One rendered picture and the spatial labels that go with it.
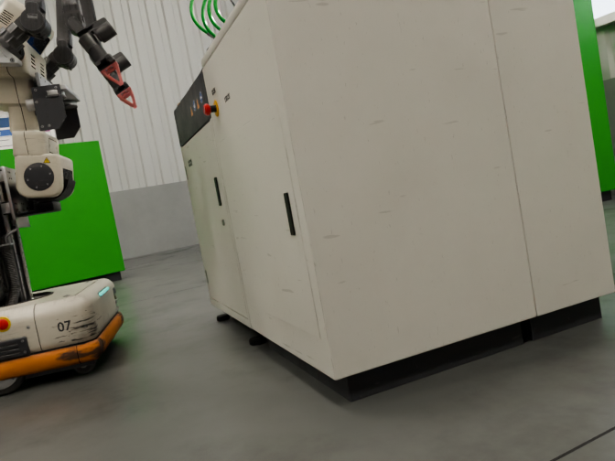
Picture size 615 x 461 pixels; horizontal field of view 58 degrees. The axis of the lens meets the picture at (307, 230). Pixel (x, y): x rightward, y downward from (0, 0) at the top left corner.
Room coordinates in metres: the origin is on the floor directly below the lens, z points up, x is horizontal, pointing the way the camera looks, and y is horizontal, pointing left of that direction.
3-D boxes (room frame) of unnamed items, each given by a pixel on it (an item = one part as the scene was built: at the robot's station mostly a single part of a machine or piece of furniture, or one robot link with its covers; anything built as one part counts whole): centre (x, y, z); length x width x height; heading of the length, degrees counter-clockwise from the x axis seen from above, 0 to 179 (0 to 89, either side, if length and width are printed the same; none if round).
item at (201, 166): (2.19, 0.36, 0.44); 0.65 x 0.02 x 0.68; 21
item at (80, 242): (5.27, 2.37, 0.65); 0.95 x 0.86 x 1.30; 123
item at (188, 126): (2.20, 0.35, 0.87); 0.62 x 0.04 x 0.16; 21
